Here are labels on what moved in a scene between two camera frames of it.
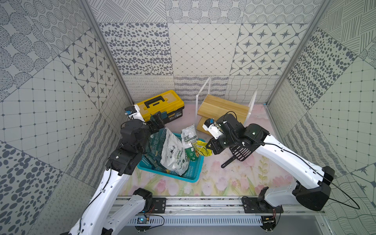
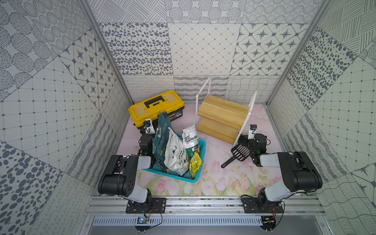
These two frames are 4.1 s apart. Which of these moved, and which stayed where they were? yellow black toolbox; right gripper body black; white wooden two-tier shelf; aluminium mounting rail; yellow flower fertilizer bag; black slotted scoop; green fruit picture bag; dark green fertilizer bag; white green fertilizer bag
Moved: right gripper body black; yellow flower fertilizer bag; dark green fertilizer bag
Stayed: black slotted scoop; white wooden two-tier shelf; white green fertilizer bag; yellow black toolbox; aluminium mounting rail; green fruit picture bag
